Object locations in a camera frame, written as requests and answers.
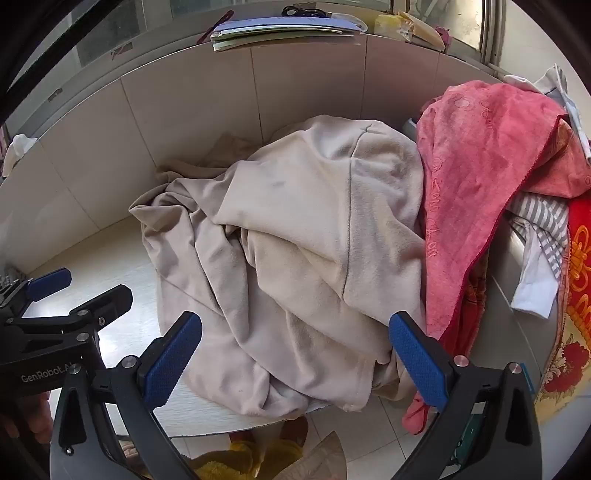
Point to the person's brown slipper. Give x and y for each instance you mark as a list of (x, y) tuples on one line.
[(295, 431), (243, 437)]

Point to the person's left hand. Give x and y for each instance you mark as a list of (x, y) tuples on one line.
[(34, 417)]

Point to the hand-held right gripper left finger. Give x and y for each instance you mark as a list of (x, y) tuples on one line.
[(171, 362)]

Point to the red floral printed blanket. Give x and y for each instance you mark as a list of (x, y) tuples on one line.
[(577, 286)]

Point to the grey striped garment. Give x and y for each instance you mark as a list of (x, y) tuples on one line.
[(540, 212)]

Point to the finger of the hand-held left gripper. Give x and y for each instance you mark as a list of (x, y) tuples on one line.
[(108, 302), (48, 280)]

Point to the person's beige puffer jacket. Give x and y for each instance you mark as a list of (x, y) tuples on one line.
[(323, 461)]

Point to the stack of notebooks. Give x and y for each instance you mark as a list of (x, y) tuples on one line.
[(277, 32)]

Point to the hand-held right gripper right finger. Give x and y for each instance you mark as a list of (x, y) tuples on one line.
[(415, 360)]

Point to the yellow plastic bag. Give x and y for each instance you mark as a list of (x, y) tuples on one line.
[(406, 27)]

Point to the white grey-trimmed cloth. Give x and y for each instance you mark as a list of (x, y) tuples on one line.
[(563, 87)]

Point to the white cloth on sill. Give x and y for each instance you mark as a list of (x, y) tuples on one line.
[(18, 150)]

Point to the beige pants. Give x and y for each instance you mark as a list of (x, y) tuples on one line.
[(286, 230)]

